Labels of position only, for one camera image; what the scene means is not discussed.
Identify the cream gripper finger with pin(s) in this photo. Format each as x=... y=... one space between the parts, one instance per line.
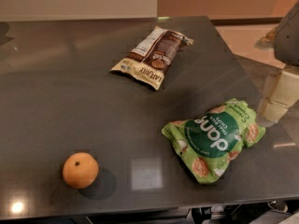
x=280 y=93

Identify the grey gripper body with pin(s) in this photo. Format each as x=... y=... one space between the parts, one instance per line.
x=288 y=39

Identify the orange fruit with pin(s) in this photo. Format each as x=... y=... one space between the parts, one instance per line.
x=80 y=170

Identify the green rice chips bag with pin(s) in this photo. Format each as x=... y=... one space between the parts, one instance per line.
x=208 y=144

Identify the brown chip bag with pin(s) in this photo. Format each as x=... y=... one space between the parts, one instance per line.
x=151 y=58

